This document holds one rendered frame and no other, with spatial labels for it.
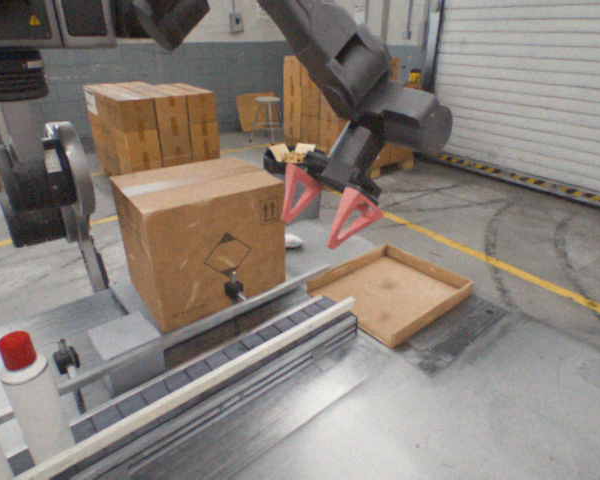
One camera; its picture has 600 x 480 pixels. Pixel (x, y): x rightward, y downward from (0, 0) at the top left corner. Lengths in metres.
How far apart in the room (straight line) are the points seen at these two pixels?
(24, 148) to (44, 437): 0.54
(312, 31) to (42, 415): 0.56
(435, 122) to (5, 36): 0.73
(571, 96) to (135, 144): 3.62
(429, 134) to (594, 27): 3.85
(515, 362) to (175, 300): 0.68
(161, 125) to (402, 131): 3.37
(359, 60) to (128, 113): 3.26
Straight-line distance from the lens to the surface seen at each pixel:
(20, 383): 0.62
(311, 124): 4.20
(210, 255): 0.88
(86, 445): 0.69
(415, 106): 0.51
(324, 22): 0.52
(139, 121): 3.74
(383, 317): 0.98
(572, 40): 4.40
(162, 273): 0.86
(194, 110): 3.91
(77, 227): 1.47
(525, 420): 0.85
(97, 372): 0.72
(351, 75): 0.52
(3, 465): 0.71
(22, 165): 0.98
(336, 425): 0.76
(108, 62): 5.98
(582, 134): 4.38
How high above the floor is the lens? 1.42
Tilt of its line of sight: 26 degrees down
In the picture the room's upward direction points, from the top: straight up
